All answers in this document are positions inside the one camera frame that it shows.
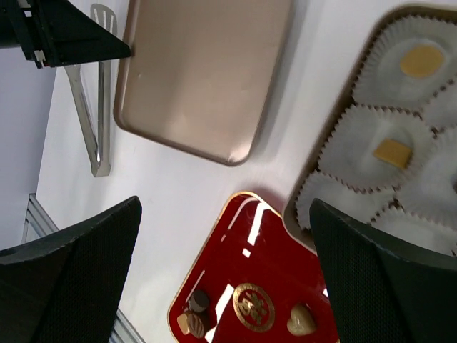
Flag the cream heart chocolate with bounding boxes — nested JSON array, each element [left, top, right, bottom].
[[287, 304, 317, 337]]

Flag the gold square tin box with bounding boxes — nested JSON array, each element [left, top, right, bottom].
[[283, 3, 456, 257]]

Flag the metal serving tongs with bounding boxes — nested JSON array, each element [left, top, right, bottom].
[[64, 3, 119, 178]]

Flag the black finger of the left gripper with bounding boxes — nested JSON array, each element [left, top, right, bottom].
[[34, 1, 131, 67]]

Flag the caramel block chocolate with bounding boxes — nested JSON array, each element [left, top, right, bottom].
[[176, 310, 191, 335]]

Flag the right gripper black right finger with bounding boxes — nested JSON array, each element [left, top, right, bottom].
[[309, 199, 456, 342]]

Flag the gold tin lid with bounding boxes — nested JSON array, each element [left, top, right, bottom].
[[114, 1, 293, 166]]

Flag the brown cup chocolate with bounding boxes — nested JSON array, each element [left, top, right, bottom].
[[188, 289, 210, 313]]

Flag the red rectangular tray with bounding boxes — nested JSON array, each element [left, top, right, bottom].
[[168, 192, 338, 342]]

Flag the aluminium front rail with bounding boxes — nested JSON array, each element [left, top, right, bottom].
[[21, 193, 145, 342]]

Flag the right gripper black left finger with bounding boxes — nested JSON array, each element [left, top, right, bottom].
[[1, 196, 142, 342]]

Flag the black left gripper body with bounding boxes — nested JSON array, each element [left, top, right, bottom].
[[1, 1, 54, 69]]

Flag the brown leaf chocolate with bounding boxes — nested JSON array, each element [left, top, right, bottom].
[[186, 312, 210, 339]]

